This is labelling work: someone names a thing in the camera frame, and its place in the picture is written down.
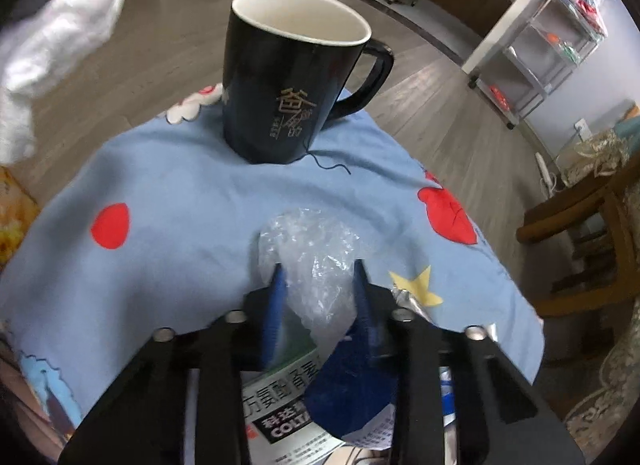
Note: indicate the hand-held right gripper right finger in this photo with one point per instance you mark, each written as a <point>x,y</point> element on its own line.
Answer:
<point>362,305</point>

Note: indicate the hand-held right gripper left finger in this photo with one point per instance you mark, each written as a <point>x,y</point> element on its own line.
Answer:
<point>274,315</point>

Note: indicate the silver foil wrapper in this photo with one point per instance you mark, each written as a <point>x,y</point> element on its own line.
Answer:
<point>412,301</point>

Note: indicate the clear plastic wrap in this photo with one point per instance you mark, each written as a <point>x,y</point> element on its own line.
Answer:
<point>320,265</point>

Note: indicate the green white medicine box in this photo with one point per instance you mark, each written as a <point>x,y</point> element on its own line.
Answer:
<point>280,410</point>

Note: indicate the blue cartoon printed pillow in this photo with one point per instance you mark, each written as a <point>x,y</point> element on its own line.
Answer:
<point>175,220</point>

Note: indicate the dark wooden chair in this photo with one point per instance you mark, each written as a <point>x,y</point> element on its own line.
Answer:
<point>565,215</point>

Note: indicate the white power strip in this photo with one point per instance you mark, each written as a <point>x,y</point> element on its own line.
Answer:
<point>545,172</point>

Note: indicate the black mug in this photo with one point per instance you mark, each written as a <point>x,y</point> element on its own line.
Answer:
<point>270,70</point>

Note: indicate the white storage cart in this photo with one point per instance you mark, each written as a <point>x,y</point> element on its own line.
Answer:
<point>520,105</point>

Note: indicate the yellow printed bag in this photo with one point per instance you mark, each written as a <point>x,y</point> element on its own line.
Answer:
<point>12,225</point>

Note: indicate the white fluffy cloth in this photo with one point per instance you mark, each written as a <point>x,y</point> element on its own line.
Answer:
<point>60,20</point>

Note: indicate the white plastic bag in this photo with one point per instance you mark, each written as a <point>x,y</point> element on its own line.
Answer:
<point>587,5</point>

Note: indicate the wall socket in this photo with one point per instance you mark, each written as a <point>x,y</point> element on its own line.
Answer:
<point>581,127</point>

